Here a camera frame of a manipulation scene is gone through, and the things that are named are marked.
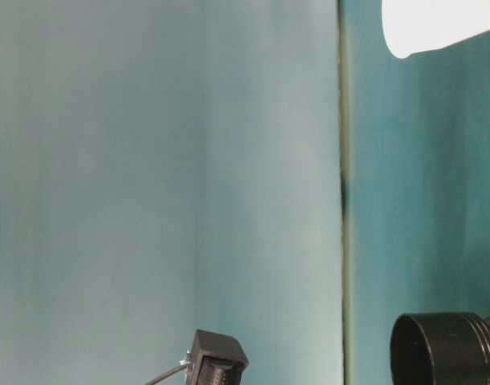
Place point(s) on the blue-green table cloth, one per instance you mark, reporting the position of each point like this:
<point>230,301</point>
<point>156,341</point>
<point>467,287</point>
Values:
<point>409,180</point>

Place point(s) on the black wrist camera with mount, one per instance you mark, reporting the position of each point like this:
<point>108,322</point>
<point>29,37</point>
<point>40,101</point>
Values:
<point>220,353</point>

